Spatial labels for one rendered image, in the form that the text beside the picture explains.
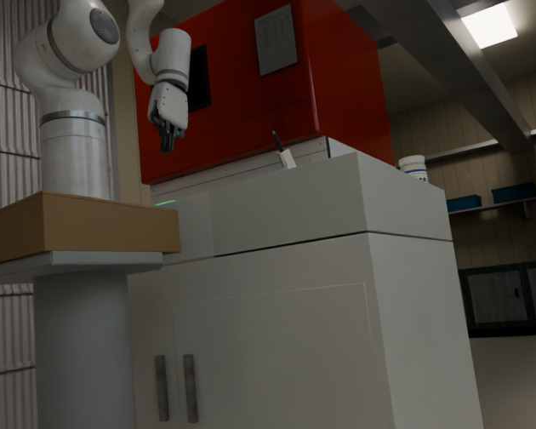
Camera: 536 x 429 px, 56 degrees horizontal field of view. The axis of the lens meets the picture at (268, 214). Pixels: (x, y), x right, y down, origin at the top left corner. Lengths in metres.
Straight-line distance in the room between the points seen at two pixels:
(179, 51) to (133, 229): 0.62
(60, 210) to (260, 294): 0.42
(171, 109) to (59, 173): 0.41
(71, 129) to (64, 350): 0.39
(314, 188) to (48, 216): 0.47
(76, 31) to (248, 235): 0.50
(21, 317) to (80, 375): 2.64
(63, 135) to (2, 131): 2.72
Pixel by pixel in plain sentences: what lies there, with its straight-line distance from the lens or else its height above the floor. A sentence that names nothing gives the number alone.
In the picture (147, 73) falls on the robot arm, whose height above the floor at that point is 1.33.
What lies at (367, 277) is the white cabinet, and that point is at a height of 0.74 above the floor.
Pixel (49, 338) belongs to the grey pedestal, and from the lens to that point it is 0.92.
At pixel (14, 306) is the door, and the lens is 3.52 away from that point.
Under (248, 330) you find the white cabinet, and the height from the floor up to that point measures 0.66.
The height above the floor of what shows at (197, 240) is 0.86.
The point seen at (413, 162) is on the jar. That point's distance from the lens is 1.45.
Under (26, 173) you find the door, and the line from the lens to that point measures 3.70.
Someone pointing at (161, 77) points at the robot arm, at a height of 1.28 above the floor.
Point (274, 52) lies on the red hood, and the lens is 1.81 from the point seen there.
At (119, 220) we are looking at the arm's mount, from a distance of 0.85.
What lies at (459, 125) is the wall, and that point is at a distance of 8.52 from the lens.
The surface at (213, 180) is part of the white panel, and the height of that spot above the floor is 1.17.
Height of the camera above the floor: 0.73
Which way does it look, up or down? 9 degrees up
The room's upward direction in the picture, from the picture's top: 6 degrees counter-clockwise
